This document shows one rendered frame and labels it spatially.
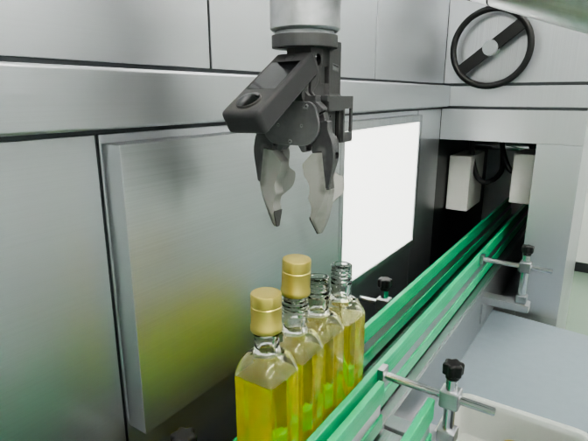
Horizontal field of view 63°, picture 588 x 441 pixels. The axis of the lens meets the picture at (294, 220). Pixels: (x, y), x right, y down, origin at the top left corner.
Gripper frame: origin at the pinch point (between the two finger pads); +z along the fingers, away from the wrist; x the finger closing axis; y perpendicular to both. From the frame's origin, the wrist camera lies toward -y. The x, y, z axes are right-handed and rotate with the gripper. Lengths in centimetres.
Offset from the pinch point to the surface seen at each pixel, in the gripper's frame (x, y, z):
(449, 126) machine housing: 11, 102, -5
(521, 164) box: -8, 111, 6
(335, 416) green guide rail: -4.1, 3.6, 26.5
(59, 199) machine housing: 15.3, -18.5, -4.0
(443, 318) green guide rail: -5, 51, 32
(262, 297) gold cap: -0.7, -7.0, 6.8
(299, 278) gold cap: -1.5, -1.1, 6.4
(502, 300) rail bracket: -12, 80, 37
